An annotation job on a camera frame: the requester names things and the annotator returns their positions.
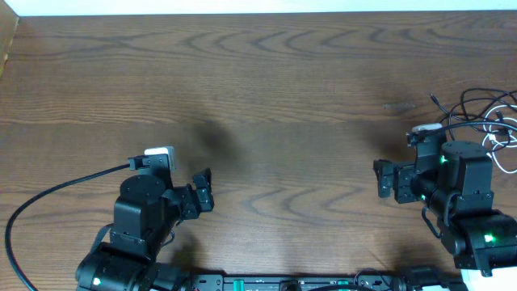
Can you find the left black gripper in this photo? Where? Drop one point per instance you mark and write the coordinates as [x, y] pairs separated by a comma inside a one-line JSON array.
[[191, 200]]

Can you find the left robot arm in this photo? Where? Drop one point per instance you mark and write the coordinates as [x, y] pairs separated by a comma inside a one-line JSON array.
[[124, 255]]

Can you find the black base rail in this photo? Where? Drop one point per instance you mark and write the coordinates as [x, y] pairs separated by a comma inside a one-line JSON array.
[[367, 280]]

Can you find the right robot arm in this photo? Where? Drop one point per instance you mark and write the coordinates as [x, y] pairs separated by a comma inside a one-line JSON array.
[[453, 180]]

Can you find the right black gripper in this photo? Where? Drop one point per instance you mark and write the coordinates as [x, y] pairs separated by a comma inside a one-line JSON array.
[[385, 170]]

